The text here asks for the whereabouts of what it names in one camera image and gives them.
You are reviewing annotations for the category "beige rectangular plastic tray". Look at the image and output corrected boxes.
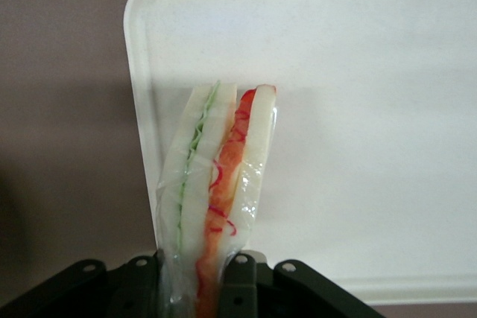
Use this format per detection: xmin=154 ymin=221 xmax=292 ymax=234
xmin=124 ymin=0 xmax=477 ymax=306

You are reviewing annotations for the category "triangle sandwich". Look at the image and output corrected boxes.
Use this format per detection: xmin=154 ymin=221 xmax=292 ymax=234
xmin=155 ymin=79 xmax=279 ymax=318

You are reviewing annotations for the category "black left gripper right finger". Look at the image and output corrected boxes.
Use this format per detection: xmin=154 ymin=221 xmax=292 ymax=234
xmin=218 ymin=252 xmax=388 ymax=318

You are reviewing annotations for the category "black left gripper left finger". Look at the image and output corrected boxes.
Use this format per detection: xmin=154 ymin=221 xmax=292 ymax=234
xmin=0 ymin=249 xmax=165 ymax=318

